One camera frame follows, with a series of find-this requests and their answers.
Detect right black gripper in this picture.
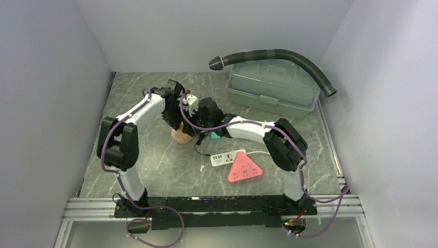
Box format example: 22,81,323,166
181,105,213,138

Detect teal cube adapter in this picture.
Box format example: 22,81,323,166
210,132,221,141

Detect round pink power socket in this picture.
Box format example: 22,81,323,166
171,123,193,144

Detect white power strip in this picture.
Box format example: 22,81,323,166
210,149,246,167

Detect pink triangular power strip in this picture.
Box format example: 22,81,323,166
227,151,263,182

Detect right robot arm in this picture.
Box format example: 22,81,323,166
180,95,308,214

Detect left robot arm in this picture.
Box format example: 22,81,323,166
97,80,185,217

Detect green plastic storage box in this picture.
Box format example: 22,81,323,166
226,59,320,119

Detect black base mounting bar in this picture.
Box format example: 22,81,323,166
114,195,318,230

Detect black corrugated hose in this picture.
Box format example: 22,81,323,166
209,48,338,99

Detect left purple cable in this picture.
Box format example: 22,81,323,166
100,88,185,248

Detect purple cable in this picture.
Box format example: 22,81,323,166
100,88,185,248
178,94,350,239

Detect aluminium frame rail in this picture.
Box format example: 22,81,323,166
61,194,365,222

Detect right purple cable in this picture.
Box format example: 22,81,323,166
178,94,350,239

